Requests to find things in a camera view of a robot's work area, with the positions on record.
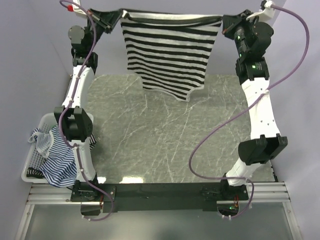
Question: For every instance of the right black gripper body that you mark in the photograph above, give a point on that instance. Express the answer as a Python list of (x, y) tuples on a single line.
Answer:
[(240, 33)]

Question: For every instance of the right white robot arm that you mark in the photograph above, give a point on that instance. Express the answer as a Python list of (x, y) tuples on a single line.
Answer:
[(266, 141)]

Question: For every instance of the blue white striped tank top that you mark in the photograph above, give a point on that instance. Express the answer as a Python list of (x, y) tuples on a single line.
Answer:
[(59, 167)]

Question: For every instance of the aluminium rail frame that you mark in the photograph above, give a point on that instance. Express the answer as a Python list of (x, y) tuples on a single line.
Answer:
[(264, 192)]

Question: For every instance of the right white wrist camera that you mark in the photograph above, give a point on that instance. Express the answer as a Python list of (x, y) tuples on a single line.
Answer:
[(265, 13)]

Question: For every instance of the dark thin striped garment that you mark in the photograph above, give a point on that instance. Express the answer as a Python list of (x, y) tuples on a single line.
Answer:
[(92, 142)]

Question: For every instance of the white plastic laundry basket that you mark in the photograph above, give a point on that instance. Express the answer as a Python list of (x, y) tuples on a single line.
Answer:
[(33, 159)]

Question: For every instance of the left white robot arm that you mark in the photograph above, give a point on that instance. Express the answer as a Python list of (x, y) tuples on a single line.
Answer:
[(75, 123)]

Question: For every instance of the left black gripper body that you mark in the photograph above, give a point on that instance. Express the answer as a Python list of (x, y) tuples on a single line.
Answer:
[(89, 31)]

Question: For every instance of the black white striped tank top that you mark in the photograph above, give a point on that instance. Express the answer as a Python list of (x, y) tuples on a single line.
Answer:
[(170, 52)]

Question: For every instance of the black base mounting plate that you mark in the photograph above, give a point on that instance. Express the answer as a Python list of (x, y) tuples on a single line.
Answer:
[(115, 197)]

